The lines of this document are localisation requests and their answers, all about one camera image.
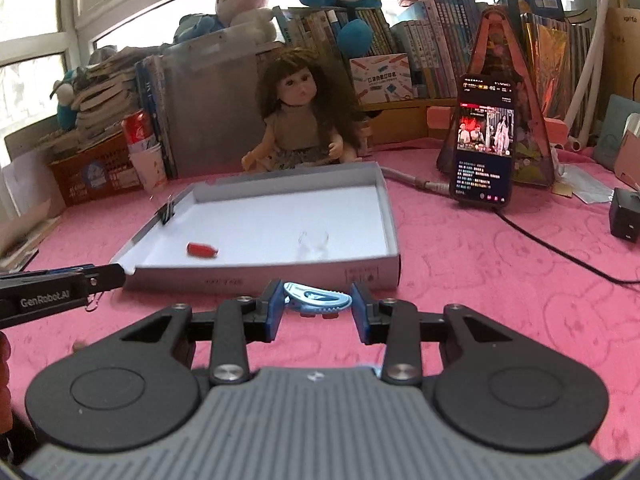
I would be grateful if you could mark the small blue plush toy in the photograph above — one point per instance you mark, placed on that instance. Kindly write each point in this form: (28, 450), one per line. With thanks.
(65, 100)

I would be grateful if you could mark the white window frame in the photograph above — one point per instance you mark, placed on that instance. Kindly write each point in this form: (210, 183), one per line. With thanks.
(85, 15)

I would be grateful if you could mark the pink triangular box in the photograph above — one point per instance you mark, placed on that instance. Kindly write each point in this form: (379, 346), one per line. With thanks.
(530, 150)

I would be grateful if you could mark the black charger adapter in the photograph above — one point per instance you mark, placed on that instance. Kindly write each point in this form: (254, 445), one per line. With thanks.
(625, 215)

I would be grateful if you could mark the black binder clip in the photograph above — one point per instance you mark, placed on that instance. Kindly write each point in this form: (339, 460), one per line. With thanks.
(166, 211)

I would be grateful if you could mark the teal notebook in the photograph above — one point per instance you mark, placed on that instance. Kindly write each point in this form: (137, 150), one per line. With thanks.
(612, 130)

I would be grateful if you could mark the clear plastic bag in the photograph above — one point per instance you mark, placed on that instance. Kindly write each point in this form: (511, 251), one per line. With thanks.
(585, 185)

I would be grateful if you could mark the row of upright books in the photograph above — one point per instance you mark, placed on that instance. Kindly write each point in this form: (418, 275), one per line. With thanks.
(430, 45)

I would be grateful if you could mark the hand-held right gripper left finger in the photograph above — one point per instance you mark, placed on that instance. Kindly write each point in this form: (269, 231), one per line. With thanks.
(272, 312)

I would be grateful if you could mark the red drink can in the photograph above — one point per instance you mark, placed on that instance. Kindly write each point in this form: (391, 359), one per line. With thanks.
(137, 127)

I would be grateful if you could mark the upright blue books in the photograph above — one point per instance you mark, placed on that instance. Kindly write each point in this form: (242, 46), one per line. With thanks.
(152, 110)

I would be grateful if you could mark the white pipe frame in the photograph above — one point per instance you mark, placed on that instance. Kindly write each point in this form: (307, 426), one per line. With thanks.
(587, 70)

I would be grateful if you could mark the black smartphone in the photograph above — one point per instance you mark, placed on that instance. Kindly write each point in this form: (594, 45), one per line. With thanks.
(482, 145)

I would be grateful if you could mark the blue elephant plush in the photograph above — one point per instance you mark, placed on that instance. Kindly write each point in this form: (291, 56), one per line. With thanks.
(197, 27)

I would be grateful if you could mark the loose white papers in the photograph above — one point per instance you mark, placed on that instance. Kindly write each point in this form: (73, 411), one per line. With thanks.
(25, 195)

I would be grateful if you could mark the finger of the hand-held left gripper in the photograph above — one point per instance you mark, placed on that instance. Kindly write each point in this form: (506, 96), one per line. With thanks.
(110, 276)

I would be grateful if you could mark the yellow wooden shelf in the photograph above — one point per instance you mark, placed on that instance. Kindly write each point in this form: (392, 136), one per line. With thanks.
(395, 120)

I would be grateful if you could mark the brown-haired doll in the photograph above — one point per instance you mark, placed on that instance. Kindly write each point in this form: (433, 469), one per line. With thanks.
(300, 125)

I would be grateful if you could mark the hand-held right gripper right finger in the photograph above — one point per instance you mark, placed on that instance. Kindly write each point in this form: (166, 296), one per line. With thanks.
(361, 315)

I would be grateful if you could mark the grey plastic storage box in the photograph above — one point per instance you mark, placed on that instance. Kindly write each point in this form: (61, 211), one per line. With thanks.
(215, 105)

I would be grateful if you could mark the person's left hand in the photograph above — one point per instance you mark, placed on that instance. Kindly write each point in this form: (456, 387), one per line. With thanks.
(4, 380)

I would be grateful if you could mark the stack of worn books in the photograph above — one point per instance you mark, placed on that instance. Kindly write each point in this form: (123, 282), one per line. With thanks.
(105, 95)

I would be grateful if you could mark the pink notebook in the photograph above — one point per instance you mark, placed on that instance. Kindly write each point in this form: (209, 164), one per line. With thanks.
(629, 160)

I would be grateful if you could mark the white paper cup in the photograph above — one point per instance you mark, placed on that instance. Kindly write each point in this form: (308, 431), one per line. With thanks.
(149, 167)

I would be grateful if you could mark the pink bunny-print table cloth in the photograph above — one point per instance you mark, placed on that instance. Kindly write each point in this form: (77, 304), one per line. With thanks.
(475, 270)

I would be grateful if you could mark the blue plastic clip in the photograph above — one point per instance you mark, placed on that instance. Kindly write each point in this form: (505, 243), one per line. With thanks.
(320, 301)

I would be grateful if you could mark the white cardboard box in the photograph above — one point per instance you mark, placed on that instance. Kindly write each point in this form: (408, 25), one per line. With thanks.
(300, 220)

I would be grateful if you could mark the colourful small carton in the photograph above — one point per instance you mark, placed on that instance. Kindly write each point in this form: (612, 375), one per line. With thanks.
(380, 80)

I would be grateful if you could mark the red crayon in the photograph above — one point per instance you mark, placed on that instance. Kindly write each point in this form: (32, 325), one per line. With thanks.
(202, 250)

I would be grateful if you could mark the white pink bunny plush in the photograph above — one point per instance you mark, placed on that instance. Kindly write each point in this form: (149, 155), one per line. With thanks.
(240, 2)

